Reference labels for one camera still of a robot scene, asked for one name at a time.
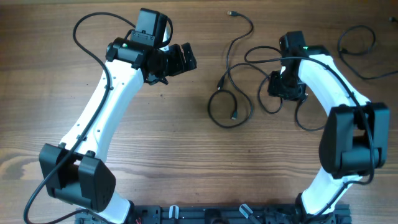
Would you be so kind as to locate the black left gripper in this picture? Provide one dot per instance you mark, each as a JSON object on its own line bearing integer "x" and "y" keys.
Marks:
{"x": 179, "y": 65}

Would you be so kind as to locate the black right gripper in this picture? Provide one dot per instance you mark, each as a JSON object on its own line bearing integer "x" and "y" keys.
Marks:
{"x": 273, "y": 88}

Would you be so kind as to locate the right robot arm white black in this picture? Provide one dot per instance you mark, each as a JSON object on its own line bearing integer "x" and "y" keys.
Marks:
{"x": 354, "y": 140}

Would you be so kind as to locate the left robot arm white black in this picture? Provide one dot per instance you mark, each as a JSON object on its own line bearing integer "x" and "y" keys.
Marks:
{"x": 74, "y": 171}

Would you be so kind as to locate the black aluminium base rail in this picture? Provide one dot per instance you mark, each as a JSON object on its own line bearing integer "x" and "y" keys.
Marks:
{"x": 281, "y": 213}

